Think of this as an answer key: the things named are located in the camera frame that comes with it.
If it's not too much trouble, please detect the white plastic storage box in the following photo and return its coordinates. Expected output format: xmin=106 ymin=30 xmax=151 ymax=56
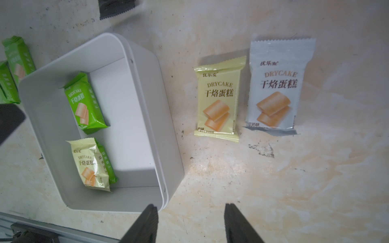
xmin=18 ymin=33 xmax=184 ymax=213

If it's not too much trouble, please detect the yellow cookie packet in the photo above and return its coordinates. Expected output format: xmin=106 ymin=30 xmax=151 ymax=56
xmin=68 ymin=138 xmax=110 ymax=192

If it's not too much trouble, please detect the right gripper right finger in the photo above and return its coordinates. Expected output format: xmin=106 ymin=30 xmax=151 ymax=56
xmin=224 ymin=204 xmax=264 ymax=243

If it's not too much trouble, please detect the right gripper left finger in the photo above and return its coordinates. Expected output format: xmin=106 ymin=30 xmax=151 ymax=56
xmin=119 ymin=204 xmax=159 ymax=243

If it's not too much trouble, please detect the green packet beneath yellow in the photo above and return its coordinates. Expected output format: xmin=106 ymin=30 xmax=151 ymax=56
xmin=96 ymin=141 xmax=118 ymax=184

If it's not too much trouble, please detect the beige cookie packet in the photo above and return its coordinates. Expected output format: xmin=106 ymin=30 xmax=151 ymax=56
xmin=194 ymin=56 xmax=247 ymax=142

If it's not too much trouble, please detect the aluminium front rail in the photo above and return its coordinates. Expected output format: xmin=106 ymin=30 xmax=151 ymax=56
xmin=1 ymin=213 xmax=119 ymax=243

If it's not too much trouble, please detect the white cookie packet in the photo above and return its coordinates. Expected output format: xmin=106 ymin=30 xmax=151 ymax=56
xmin=246 ymin=38 xmax=316 ymax=136

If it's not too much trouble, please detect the green cookie packet front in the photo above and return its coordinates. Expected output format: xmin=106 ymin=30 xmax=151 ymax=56
xmin=2 ymin=36 xmax=36 ymax=87

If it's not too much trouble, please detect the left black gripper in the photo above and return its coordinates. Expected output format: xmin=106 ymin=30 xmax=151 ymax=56
xmin=0 ymin=104 xmax=26 ymax=144

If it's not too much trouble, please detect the tall green cookie packet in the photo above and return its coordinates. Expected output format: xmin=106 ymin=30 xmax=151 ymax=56
xmin=64 ymin=72 xmax=108 ymax=135

